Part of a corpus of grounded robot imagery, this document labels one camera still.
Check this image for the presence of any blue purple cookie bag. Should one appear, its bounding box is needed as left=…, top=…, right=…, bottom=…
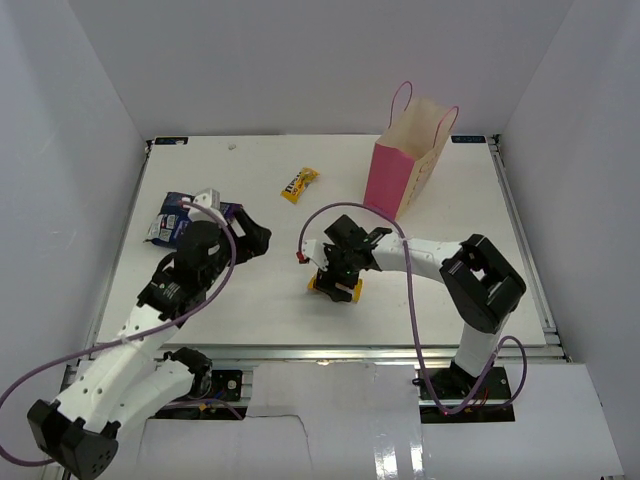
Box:
left=145, top=192, right=242, bottom=249

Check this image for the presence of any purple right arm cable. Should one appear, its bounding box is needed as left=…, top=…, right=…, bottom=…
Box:
left=296, top=201, right=527, bottom=416

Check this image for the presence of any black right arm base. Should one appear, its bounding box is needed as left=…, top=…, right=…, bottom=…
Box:
left=413, top=367, right=516, bottom=425

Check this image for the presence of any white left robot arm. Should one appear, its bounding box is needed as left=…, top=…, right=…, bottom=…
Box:
left=27, top=204, right=272, bottom=479

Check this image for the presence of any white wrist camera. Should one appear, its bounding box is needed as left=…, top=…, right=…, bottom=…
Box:
left=181, top=188, right=223, bottom=220
left=296, top=239, right=328, bottom=271

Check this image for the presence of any blue label left corner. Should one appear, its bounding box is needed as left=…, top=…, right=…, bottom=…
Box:
left=153, top=137, right=189, bottom=146

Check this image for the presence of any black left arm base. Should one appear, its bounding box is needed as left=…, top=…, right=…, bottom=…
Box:
left=154, top=347, right=246, bottom=421

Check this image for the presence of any aluminium front rail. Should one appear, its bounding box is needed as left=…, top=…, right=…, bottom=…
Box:
left=190, top=343, right=565, bottom=361

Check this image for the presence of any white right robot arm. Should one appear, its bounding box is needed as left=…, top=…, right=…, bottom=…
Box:
left=297, top=215, right=526, bottom=399

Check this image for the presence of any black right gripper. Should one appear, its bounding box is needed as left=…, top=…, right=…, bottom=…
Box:
left=315, top=242, right=361, bottom=302

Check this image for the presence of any blue label right corner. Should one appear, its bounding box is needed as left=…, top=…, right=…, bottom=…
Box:
left=451, top=135, right=486, bottom=144

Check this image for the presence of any pink cream paper bag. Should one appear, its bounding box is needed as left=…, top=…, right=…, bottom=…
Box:
left=363, top=95, right=460, bottom=219

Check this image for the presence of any yellow candy pack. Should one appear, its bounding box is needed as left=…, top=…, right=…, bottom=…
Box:
left=307, top=277, right=363, bottom=303
left=280, top=167, right=320, bottom=205

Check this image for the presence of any blue label corner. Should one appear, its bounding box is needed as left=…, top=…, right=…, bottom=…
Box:
left=451, top=135, right=486, bottom=144
left=153, top=137, right=189, bottom=146

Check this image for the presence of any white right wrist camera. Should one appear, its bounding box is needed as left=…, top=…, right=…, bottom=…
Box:
left=296, top=239, right=328, bottom=271

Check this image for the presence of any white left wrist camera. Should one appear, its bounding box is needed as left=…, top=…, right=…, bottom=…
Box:
left=181, top=188, right=223, bottom=220

